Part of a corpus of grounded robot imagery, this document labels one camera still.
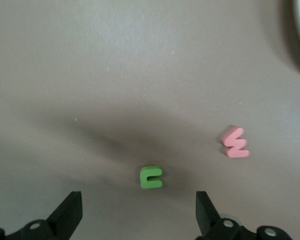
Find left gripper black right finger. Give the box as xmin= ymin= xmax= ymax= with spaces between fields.
xmin=194 ymin=191 xmax=293 ymax=240

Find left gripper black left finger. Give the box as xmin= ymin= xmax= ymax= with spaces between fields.
xmin=0 ymin=191 xmax=83 ymax=240

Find pink foam letter w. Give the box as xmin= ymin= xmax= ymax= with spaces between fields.
xmin=220 ymin=125 xmax=251 ymax=159

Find green foam letter n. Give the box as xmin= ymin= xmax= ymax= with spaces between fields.
xmin=139 ymin=165 xmax=164 ymax=190

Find brown table cover sheet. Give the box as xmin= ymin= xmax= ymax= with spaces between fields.
xmin=0 ymin=0 xmax=300 ymax=240

